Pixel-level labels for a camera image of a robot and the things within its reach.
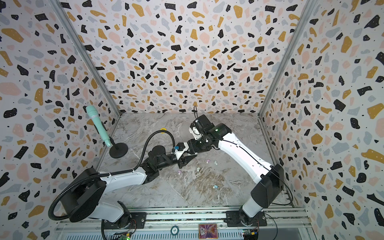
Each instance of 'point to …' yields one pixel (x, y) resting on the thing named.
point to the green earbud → (198, 169)
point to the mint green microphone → (94, 115)
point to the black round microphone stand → (118, 150)
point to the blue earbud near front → (215, 186)
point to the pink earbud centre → (207, 161)
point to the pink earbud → (179, 172)
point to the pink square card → (206, 231)
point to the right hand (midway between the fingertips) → (190, 148)
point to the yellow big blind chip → (163, 128)
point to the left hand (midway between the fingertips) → (196, 150)
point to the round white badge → (174, 230)
